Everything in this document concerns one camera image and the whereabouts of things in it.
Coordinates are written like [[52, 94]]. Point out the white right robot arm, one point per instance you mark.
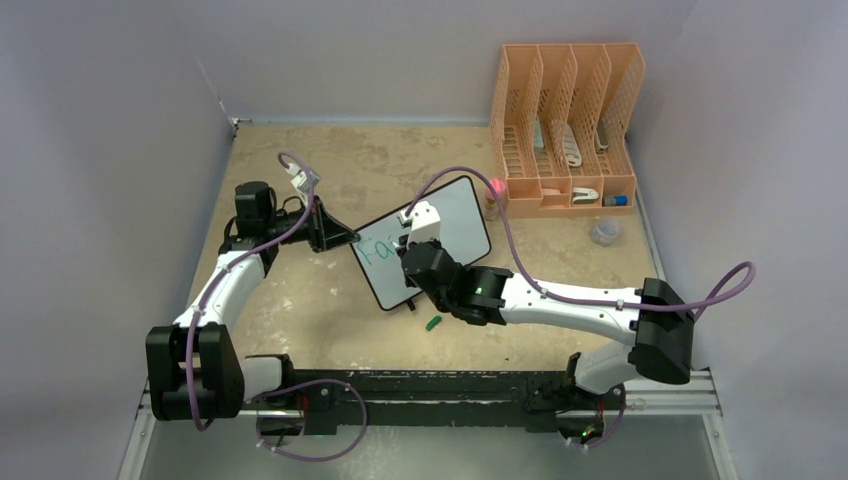
[[650, 333]]

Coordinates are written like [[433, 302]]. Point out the white long tool in organizer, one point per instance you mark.
[[571, 149]]

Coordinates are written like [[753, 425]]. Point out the green marker cap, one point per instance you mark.
[[433, 323]]

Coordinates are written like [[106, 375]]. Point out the white whiteboard black frame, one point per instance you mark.
[[463, 234]]

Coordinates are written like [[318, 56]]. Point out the white stapler in organizer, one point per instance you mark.
[[584, 195]]

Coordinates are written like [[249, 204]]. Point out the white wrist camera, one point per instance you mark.
[[421, 224], [303, 181]]

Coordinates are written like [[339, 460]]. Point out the blue capped item in organizer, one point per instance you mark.
[[615, 201]]

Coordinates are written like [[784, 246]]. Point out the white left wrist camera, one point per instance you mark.
[[303, 181]]

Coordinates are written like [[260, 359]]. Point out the pink cartoon bottle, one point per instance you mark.
[[492, 196]]

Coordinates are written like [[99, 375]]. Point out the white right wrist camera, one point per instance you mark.
[[421, 224]]

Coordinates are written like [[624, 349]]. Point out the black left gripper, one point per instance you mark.
[[324, 232]]

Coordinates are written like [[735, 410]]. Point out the clear small plastic jar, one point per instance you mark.
[[605, 231]]

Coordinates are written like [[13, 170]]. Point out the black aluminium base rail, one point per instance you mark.
[[321, 400]]

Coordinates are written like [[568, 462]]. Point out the grey tool in organizer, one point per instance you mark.
[[601, 139]]

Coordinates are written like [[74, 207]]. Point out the peach plastic file organizer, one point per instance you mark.
[[559, 119]]

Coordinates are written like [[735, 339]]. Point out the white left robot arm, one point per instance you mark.
[[193, 370]]

